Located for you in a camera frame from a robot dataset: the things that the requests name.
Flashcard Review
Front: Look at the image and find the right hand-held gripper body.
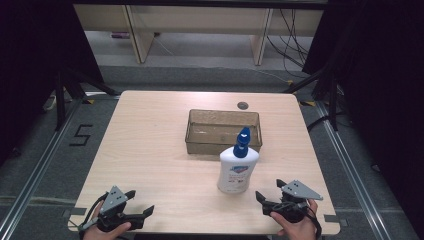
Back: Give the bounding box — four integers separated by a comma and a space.
262, 179, 324, 224

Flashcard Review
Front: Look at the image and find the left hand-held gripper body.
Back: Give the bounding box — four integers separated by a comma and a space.
96, 185, 145, 233

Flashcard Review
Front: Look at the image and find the white bottle with blue pump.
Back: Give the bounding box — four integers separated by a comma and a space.
216, 126, 260, 195

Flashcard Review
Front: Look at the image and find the clear brown plastic container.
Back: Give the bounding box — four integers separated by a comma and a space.
184, 108, 263, 156

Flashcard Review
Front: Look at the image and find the person's right hand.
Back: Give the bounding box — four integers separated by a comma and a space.
269, 199, 319, 240

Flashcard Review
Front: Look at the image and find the person's left hand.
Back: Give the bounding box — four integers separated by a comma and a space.
82, 201, 132, 240

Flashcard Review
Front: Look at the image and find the black metal stand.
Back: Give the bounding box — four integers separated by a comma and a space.
54, 66, 118, 132
283, 63, 340, 132

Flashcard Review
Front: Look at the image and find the black curtain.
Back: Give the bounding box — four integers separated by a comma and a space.
0, 0, 105, 168
301, 0, 424, 231

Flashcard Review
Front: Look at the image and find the light wooden bench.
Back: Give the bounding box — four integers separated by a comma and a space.
73, 3, 324, 66

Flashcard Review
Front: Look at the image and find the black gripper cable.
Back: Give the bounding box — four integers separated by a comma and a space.
78, 192, 110, 235
305, 206, 323, 240

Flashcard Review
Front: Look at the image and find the metal floor rail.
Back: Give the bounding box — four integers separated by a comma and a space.
0, 96, 85, 240
314, 99, 398, 240

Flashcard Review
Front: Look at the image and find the thick black floor cable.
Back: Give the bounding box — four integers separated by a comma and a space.
306, 112, 338, 133

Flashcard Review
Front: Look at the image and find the thin white floor cable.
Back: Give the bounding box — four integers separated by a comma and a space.
246, 67, 294, 85

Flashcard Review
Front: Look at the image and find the black cable bundle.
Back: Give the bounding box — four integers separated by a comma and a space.
266, 8, 311, 79

